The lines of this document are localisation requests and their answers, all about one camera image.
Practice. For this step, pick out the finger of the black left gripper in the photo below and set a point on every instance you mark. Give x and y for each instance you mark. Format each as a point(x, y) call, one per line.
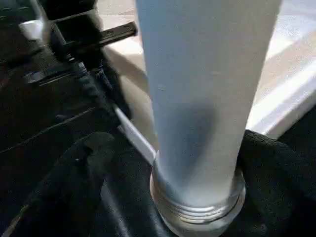
point(94, 86)

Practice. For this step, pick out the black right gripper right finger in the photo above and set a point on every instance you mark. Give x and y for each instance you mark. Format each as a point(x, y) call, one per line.
point(281, 187)

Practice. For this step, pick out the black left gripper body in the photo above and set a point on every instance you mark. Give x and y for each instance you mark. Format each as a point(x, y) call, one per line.
point(74, 24)

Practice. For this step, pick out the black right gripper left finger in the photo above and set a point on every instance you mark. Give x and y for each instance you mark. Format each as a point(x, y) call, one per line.
point(54, 192)

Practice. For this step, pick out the white plastic table leg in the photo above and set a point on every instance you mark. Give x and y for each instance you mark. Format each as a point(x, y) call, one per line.
point(202, 89)

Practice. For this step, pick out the black work mat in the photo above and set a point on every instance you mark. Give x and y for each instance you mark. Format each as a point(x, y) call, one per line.
point(39, 123)

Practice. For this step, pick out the white plastic table top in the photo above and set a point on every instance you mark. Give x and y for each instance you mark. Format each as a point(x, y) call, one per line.
point(276, 74)

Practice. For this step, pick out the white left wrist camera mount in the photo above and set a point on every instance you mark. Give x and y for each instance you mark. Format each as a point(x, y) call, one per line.
point(30, 28)

